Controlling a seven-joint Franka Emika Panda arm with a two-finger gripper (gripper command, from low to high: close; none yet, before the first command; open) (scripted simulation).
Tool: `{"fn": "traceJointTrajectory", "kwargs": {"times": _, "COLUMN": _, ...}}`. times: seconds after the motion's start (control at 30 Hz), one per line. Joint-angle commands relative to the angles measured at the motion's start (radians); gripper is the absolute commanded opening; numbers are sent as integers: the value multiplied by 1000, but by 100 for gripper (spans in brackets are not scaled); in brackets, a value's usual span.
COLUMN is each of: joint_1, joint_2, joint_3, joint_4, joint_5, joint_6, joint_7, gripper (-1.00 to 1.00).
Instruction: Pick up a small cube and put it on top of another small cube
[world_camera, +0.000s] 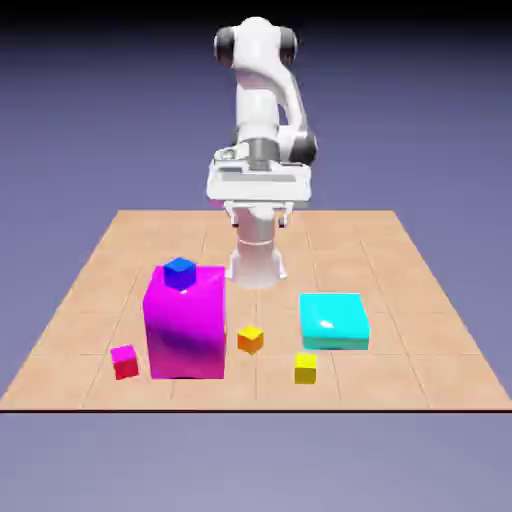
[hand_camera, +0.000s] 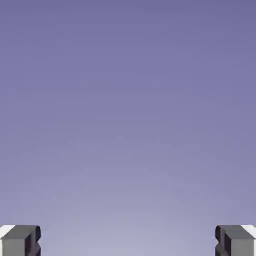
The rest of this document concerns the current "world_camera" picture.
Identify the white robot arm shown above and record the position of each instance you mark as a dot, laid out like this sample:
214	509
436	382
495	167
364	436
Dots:
256	100

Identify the small blue cube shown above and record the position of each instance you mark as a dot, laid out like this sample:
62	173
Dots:
179	272

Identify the small yellow cube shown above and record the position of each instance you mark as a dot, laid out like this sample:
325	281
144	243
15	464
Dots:
305	368

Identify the small red cube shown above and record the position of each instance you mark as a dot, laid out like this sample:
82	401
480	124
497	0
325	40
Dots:
124	362

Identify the large magenta box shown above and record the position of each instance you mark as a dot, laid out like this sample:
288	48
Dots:
184	324

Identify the small orange cube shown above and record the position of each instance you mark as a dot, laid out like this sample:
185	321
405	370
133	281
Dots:
250	339

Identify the large cyan box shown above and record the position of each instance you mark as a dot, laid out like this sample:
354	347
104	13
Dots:
334	320

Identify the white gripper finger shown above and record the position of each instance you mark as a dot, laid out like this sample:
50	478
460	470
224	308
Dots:
284	213
232	213

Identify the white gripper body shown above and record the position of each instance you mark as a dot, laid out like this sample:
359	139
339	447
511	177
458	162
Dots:
258	184

